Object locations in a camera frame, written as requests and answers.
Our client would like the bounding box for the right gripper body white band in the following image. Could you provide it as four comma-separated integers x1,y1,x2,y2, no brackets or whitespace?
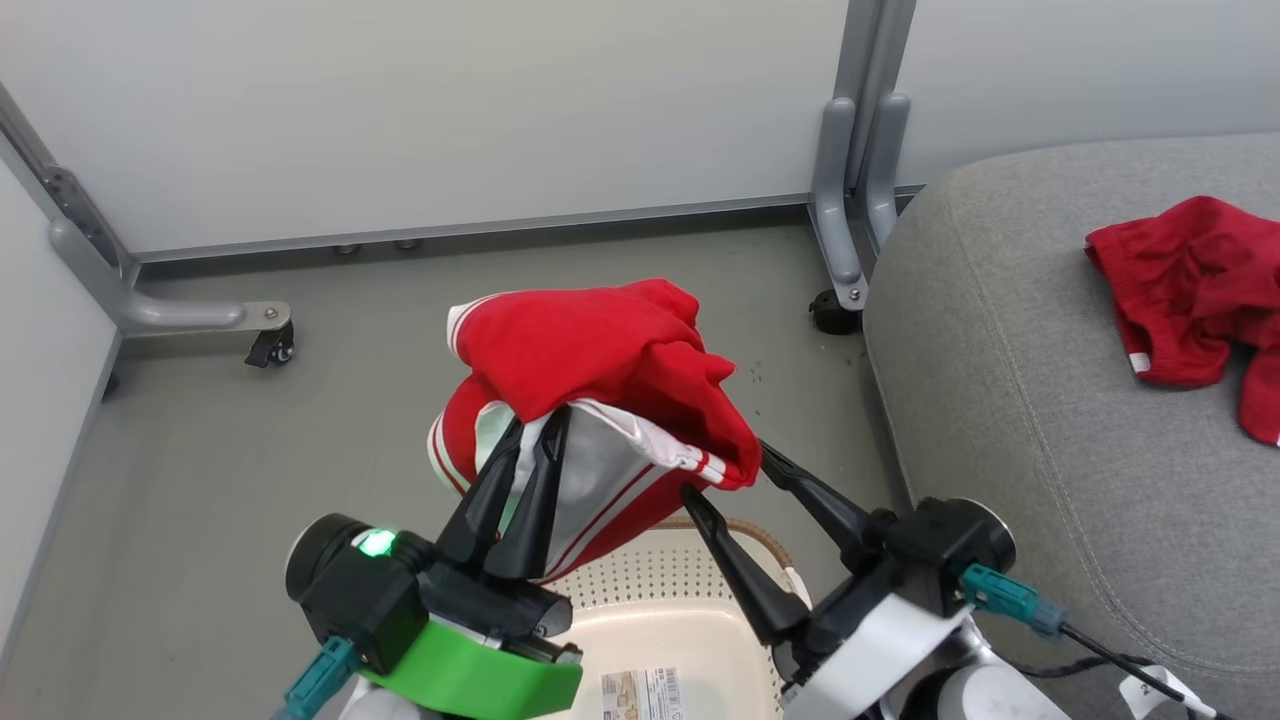
774,508,971,720

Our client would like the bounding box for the cream perforated laundry basket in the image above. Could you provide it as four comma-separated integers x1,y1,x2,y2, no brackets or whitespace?
540,515,813,720

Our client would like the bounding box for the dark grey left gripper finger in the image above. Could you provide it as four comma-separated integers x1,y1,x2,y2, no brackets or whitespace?
436,418,527,573
484,406,573,581

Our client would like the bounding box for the white cable tag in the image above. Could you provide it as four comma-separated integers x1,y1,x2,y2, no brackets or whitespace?
1118,664,1193,719

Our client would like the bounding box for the grey metal partition post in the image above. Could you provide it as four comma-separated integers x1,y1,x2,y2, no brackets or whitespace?
832,0,918,191
0,83,139,286

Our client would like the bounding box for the black caster wheel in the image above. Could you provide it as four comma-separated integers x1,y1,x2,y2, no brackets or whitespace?
245,322,297,369
808,288,863,336

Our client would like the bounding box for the grey fabric sofa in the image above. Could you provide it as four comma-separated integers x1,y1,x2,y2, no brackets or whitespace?
862,133,1280,720

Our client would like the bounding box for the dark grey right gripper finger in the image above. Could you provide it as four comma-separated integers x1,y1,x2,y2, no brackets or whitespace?
758,438,898,573
680,484,813,648

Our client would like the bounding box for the grey metal partition foot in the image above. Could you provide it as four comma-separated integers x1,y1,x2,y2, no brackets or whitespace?
48,218,293,339
808,95,869,313
864,92,912,251

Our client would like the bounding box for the grey partition bottom rail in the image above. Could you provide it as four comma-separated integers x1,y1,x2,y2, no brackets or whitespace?
130,183,926,266

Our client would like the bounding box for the plain red garment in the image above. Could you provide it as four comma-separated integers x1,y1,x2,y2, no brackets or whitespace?
1084,195,1280,448

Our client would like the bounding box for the printed paper label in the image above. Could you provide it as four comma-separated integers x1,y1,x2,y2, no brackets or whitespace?
600,666,687,720

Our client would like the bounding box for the teal cable connector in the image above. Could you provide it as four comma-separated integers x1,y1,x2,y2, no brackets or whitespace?
282,635,359,720
960,563,1068,641

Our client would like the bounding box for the red and white striped garment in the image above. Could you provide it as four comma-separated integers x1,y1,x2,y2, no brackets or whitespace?
427,278,763,584

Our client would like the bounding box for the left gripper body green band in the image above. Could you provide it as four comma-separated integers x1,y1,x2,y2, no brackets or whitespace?
355,558,585,720

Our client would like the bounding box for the thin black cable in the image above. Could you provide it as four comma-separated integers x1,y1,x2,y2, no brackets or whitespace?
1058,622,1236,720

